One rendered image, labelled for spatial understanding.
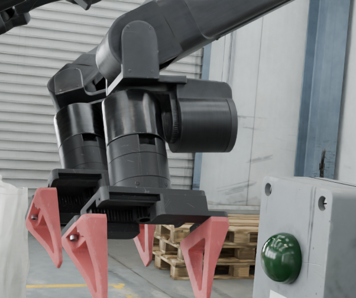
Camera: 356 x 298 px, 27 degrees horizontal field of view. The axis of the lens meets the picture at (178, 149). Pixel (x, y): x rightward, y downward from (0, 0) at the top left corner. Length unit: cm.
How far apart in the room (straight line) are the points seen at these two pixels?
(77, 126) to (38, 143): 719
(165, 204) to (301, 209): 25
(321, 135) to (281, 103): 66
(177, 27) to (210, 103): 8
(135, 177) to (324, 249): 29
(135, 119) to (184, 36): 10
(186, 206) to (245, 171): 838
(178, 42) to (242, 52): 825
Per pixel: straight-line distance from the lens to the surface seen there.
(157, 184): 67
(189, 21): 73
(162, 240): 637
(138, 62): 69
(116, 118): 70
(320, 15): 947
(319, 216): 42
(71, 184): 81
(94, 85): 93
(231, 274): 631
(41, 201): 77
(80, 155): 83
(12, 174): 803
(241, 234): 621
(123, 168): 67
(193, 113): 71
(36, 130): 803
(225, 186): 894
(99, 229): 63
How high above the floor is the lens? 137
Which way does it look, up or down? 3 degrees down
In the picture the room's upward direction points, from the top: 5 degrees clockwise
